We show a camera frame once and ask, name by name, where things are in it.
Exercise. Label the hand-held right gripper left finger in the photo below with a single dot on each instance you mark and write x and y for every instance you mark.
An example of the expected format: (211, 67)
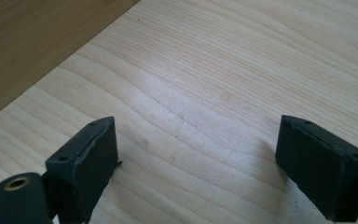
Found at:
(84, 168)

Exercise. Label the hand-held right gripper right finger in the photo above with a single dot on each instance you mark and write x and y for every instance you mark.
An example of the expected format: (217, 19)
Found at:
(323, 168)

